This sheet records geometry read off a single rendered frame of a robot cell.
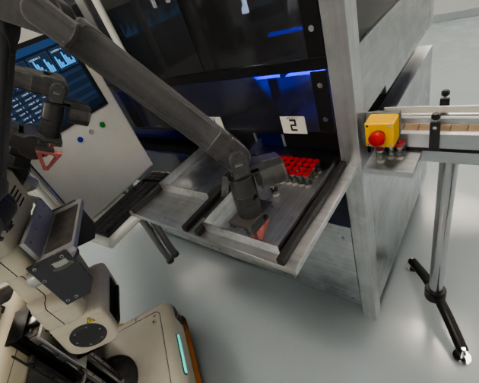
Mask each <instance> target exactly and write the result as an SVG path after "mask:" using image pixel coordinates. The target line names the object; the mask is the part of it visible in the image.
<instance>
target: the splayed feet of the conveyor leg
mask: <svg viewBox="0 0 479 383"><path fill-rule="evenodd" d="M405 268H406V269H407V270H408V271H410V272H416V273H417V275H418V276H419V277H420V278H421V280H422V281H423V283H424V284H425V287H424V296H425V298H426V299H427V300H428V301H430V302H432V303H435V304H436V306H437V308H438V309H439V312H440V314H441V316H442V318H443V321H444V322H445V325H446V327H447V330H448V332H449V335H450V337H451V338H452V342H453V343H454V346H455V350H454V351H453V353H452V356H453V358H454V360H455V361H456V362H457V363H459V364H461V365H464V366H466V365H469V364H470V363H471V356H470V354H469V353H468V352H467V351H469V349H468V347H467V345H466V342H465V340H464V338H463V336H462V333H461V331H460V330H459V327H458V325H457V323H456V320H455V318H454V316H453V314H452V312H451V310H450V308H449V306H448V304H447V302H446V293H447V291H446V288H445V287H444V286H443V291H442V292H441V293H440V294H434V293H431V292H430V291H429V280H430V275H429V274H428V272H427V271H426V270H425V269H424V267H423V266H422V265H421V264H420V263H419V262H418V261H417V259H416V258H409V259H408V262H407V264H406V265H405Z"/></svg>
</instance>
